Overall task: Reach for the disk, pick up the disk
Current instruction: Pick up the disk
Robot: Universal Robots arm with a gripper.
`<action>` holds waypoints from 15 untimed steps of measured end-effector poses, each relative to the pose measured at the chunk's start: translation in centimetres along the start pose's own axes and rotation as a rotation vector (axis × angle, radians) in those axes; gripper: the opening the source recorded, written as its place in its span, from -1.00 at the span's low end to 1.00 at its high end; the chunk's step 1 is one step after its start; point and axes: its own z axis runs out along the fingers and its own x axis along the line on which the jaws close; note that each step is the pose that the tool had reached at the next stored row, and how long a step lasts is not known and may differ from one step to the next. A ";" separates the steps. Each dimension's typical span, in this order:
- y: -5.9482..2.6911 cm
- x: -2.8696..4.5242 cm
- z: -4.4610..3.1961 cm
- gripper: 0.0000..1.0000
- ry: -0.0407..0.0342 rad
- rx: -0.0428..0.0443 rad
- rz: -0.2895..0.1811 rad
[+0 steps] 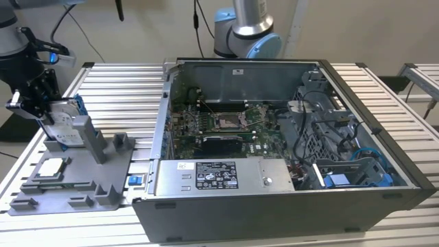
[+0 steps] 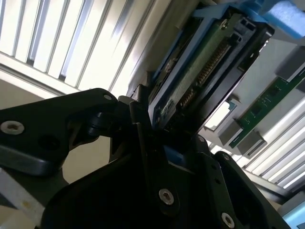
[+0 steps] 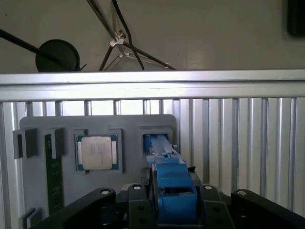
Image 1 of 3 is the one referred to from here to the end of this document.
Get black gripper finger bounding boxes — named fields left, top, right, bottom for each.
left=28, top=68, right=61, bottom=125

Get hard disk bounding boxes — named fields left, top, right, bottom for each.
left=41, top=94, right=87, bottom=150

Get grey disk bay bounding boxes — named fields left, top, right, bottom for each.
left=312, top=156, right=392, bottom=190

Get silver CPU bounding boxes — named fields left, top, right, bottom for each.
left=36, top=157, right=67, bottom=177

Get grey parts rack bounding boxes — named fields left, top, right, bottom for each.
left=7, top=115, right=136, bottom=217

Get silver power supply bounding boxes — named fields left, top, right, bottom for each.
left=153, top=158, right=296, bottom=196

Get black RAM slots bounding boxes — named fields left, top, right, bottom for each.
left=200, top=98, right=251, bottom=113

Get CPU socket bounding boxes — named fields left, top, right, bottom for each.
left=212, top=111, right=247, bottom=131

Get black graphics card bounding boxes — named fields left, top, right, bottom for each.
left=200, top=135, right=245, bottom=158

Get metal socket cover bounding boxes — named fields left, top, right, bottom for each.
left=244, top=106, right=267, bottom=122

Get green motherboard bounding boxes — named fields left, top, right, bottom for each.
left=164, top=101, right=287, bottom=160

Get open grey PC case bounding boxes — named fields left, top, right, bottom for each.
left=132, top=57, right=436, bottom=244

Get grey drive cage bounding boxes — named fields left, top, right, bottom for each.
left=276, top=84, right=378, bottom=167

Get blue carrier in bay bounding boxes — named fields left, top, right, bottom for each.
left=323, top=174, right=351, bottom=186

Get metal slat side table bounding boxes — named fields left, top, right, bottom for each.
left=396, top=62, right=439, bottom=103

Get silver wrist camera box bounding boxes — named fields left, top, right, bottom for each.
left=4, top=89, right=45, bottom=121

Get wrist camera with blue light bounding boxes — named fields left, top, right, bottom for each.
left=33, top=42, right=77, bottom=68

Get black camera cable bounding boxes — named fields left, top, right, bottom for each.
left=51, top=3, right=77, bottom=45

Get thin black wall wire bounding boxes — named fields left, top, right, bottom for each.
left=64, top=7, right=105, bottom=63

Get black hanging strap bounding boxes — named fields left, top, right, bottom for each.
left=113, top=0, right=125, bottom=22

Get thin wire locking lever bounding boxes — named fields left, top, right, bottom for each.
left=201, top=99, right=217, bottom=115

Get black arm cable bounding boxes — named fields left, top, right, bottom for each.
left=192, top=0, right=205, bottom=58

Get long black wire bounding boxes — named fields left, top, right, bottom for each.
left=294, top=90, right=319, bottom=165

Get short black wire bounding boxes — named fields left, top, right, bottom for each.
left=336, top=120, right=364, bottom=155

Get blue wire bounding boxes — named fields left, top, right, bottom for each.
left=351, top=146, right=382, bottom=167

